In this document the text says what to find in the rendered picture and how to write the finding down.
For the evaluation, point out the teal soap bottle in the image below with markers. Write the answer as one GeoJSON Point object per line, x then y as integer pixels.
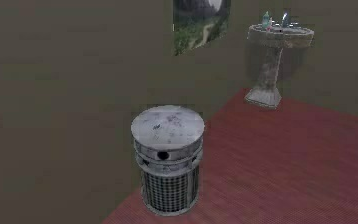
{"type": "Point", "coordinates": [266, 19]}

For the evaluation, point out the silver sink faucet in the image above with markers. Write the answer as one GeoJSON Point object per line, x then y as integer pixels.
{"type": "Point", "coordinates": [285, 20]}

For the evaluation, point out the grey metal trash can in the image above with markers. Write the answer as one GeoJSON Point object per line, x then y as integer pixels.
{"type": "Point", "coordinates": [168, 160]}

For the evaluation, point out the grey pedestal sink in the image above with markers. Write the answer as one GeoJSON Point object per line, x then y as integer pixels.
{"type": "Point", "coordinates": [270, 60]}

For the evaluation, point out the green landscape wall picture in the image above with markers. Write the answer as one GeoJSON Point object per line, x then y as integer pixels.
{"type": "Point", "coordinates": [200, 26]}

